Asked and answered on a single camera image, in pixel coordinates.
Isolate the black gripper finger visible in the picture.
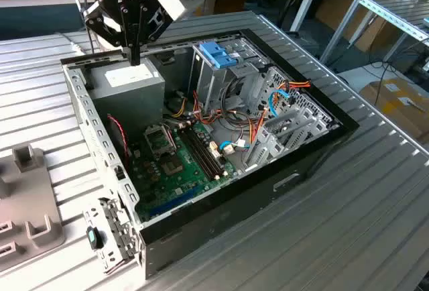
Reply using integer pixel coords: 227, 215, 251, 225
83, 1, 135, 66
134, 5, 168, 66

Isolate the blue disk data wire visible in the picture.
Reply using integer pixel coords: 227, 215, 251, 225
267, 88, 291, 118

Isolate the yellow red disk power wire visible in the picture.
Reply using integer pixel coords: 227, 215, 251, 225
247, 79, 313, 143

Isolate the grey metal disk bay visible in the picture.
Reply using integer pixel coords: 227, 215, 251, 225
243, 66, 340, 174

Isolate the grey power supply unit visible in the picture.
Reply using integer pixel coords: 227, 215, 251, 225
87, 58, 166, 137

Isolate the blue empty drive carrier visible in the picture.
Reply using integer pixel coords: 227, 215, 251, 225
198, 41, 241, 70

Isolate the grey metal drive cage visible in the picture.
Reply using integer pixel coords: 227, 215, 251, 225
186, 32, 269, 115

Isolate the metal socket cover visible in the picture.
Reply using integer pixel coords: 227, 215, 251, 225
143, 123, 178, 155

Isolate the black RAM slot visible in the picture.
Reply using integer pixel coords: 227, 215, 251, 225
186, 125, 225, 176
178, 127, 217, 181

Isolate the green motherboard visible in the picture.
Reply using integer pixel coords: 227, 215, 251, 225
129, 121, 241, 223

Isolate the blue expansion slot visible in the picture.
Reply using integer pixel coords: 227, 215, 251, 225
147, 183, 202, 217

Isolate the grey parts rack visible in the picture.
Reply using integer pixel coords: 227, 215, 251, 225
0, 143, 66, 274

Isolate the large plain cardboard box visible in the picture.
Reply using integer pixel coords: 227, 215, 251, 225
314, 0, 393, 54

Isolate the black open PC case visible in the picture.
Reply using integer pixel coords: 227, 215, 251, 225
60, 28, 361, 280

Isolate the cardboard box with white label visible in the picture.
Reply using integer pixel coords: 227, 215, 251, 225
358, 76, 429, 144

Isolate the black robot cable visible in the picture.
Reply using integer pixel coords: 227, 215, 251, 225
65, 0, 99, 54

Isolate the yellow orange supply wire bundle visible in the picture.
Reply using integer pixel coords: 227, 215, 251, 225
166, 96, 188, 118

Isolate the black cable bundle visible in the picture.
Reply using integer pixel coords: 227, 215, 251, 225
219, 69, 257, 127

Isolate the black case fan red wire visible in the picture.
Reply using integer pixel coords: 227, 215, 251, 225
106, 113, 132, 171

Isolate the grey metal slot bracket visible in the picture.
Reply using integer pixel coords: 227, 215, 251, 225
82, 196, 144, 276

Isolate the black teal bracket latch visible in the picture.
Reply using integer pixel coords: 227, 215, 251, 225
86, 226, 105, 250

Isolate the aluminium frame table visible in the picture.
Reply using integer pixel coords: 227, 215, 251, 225
320, 0, 429, 64

